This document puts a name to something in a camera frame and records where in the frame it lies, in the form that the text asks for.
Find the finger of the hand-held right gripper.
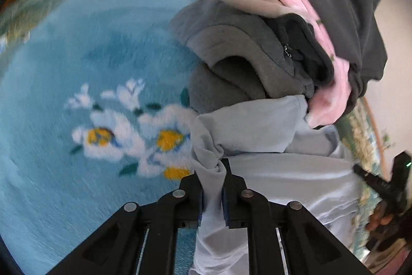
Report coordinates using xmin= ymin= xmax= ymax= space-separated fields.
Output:
xmin=352 ymin=164 xmax=392 ymax=199

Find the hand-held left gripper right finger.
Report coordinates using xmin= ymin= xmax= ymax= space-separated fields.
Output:
xmin=221 ymin=158 xmax=374 ymax=275

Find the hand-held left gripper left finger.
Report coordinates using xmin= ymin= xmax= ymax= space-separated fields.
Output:
xmin=48 ymin=173 xmax=204 ymax=275

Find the light blue shirt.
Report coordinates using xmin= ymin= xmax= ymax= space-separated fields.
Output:
xmin=188 ymin=95 xmax=364 ymax=275

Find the person's right hand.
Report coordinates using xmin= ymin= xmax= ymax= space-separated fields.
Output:
xmin=366 ymin=202 xmax=395 ymax=231

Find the pink fleece garment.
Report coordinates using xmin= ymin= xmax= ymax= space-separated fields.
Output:
xmin=193 ymin=0 xmax=351 ymax=127

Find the grey velvet garment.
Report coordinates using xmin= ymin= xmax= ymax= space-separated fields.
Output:
xmin=169 ymin=0 xmax=335 ymax=114

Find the teal floral blanket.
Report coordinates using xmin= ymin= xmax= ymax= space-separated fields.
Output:
xmin=0 ymin=0 xmax=387 ymax=275

